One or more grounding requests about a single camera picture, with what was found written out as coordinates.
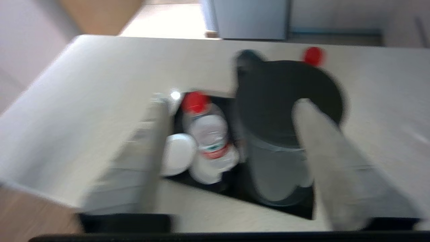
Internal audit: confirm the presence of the light wooden door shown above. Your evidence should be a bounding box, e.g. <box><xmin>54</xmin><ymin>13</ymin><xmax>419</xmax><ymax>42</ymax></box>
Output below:
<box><xmin>57</xmin><ymin>0</ymin><xmax>145</xmax><ymax>36</ymax></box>

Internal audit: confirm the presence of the white storage cabinet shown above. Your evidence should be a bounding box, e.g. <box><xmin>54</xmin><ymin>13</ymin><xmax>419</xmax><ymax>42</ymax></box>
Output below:
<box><xmin>0</xmin><ymin>0</ymin><xmax>81</xmax><ymax>115</ymax></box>

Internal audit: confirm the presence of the black electric kettle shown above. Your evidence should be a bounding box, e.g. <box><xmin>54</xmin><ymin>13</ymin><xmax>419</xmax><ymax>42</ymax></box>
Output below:
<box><xmin>232</xmin><ymin>50</ymin><xmax>346</xmax><ymax>207</ymax></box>

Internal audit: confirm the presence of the tall grey refrigerator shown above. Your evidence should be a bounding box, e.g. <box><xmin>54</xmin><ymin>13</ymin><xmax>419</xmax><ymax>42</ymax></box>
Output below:
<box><xmin>201</xmin><ymin>0</ymin><xmax>292</xmax><ymax>41</ymax></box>

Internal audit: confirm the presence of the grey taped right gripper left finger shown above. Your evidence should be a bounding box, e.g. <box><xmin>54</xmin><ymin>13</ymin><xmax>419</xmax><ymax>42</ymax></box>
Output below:
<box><xmin>81</xmin><ymin>96</ymin><xmax>175</xmax><ymax>215</ymax></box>

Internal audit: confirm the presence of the black rectangular tray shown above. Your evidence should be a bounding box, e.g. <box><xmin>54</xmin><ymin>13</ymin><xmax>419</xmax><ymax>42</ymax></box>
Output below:
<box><xmin>165</xmin><ymin>94</ymin><xmax>316</xmax><ymax>220</ymax></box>

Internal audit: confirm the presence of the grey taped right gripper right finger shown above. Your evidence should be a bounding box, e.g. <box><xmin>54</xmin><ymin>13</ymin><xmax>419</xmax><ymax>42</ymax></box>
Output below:
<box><xmin>292</xmin><ymin>99</ymin><xmax>422</xmax><ymax>232</ymax></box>

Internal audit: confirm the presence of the clear water bottle red cap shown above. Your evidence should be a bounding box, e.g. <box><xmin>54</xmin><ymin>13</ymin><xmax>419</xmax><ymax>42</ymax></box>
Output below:
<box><xmin>181</xmin><ymin>91</ymin><xmax>241</xmax><ymax>184</ymax></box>
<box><xmin>302</xmin><ymin>46</ymin><xmax>326</xmax><ymax>67</ymax></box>

